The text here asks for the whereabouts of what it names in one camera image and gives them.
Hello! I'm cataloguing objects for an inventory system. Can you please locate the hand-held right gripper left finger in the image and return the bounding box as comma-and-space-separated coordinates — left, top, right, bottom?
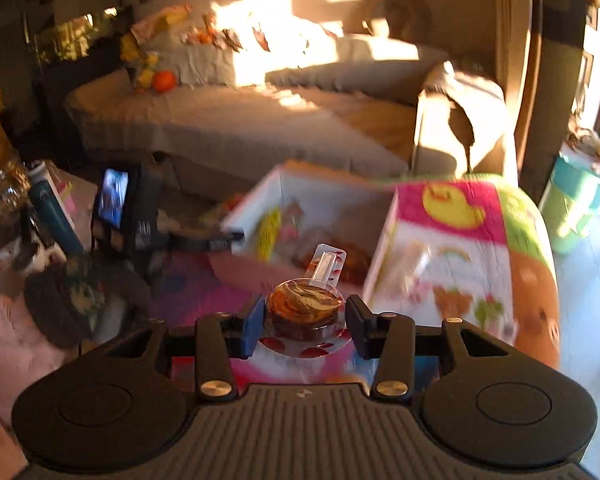
80, 294, 267, 403

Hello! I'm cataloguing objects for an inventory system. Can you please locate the amber jelly cup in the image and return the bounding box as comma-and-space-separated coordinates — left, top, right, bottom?
257, 244, 355, 359

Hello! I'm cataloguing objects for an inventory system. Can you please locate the brown cloth on armrest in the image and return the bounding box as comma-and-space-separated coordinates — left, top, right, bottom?
412, 60, 511, 178

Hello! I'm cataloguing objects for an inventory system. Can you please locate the beige curtain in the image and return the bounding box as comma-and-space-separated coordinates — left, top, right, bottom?
492, 0, 588, 191

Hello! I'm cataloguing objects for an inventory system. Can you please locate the grey long pillow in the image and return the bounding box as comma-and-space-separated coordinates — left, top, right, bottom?
265, 57, 451, 106

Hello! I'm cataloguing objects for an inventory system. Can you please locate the green plastic bucket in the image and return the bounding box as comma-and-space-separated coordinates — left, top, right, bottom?
537, 152, 600, 256

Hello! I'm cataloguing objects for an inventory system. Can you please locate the pile of small plush toys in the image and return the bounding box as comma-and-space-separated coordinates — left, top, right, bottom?
180, 12, 273, 55

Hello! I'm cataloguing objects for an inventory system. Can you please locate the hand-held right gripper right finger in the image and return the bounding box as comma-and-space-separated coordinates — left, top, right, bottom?
344, 296, 527, 403

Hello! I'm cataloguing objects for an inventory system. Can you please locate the teal bottle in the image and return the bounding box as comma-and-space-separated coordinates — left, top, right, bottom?
26, 160, 86, 257

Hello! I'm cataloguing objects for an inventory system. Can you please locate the orange ball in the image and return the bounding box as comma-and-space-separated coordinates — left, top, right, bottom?
151, 70, 178, 94

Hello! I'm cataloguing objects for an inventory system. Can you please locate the pink cloth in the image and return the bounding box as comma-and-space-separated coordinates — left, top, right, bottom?
130, 4, 193, 43

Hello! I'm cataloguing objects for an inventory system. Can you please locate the dark glass cabinet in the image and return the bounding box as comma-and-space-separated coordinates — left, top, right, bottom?
22, 0, 137, 78

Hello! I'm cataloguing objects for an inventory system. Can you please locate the colourful cartoon play mat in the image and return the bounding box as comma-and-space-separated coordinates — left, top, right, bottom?
150, 174, 562, 393

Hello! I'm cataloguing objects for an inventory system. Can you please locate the yellow plush toy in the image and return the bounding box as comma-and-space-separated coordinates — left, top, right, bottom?
119, 30, 161, 95

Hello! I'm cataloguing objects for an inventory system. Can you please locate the beige covered sofa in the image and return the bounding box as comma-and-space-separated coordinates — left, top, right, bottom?
64, 30, 518, 196

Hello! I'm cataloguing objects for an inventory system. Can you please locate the yellow snack packet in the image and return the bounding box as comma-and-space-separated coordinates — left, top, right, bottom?
256, 207, 283, 265

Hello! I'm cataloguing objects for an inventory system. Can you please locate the white cardboard box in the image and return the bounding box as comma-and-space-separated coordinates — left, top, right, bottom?
209, 160, 400, 307

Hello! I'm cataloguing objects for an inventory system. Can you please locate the beige neck pillow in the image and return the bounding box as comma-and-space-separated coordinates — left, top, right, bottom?
367, 0, 433, 41

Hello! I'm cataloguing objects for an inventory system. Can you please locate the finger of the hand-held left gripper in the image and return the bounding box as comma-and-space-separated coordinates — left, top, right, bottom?
164, 229, 247, 257

